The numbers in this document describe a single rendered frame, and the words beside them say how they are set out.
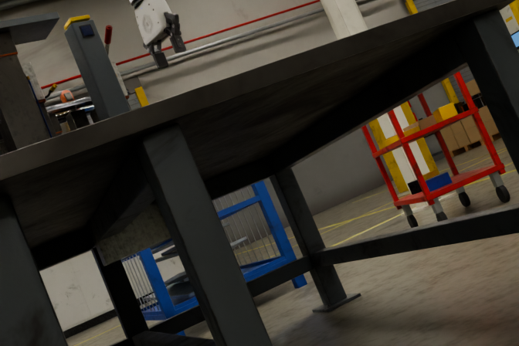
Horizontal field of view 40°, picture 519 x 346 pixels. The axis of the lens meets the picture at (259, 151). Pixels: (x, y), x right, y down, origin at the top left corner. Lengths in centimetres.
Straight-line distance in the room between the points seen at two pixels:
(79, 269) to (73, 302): 44
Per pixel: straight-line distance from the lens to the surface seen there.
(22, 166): 123
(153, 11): 179
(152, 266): 384
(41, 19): 201
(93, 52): 206
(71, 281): 988
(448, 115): 403
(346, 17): 595
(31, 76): 215
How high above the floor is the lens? 44
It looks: 5 degrees up
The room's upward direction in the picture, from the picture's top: 23 degrees counter-clockwise
